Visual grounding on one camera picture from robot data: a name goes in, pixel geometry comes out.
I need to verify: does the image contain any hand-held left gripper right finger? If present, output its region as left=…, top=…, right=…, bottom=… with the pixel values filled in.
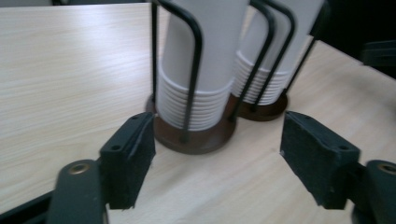
left=279, top=110, right=362, bottom=210

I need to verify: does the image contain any black curtain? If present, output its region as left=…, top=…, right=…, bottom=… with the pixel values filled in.
left=311, top=0, right=396, bottom=78

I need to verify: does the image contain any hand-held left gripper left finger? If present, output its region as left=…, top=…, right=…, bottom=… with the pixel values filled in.
left=98, top=111, right=157, bottom=210

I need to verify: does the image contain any black wire cup holder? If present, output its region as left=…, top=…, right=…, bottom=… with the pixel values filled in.
left=145, top=0, right=321, bottom=156

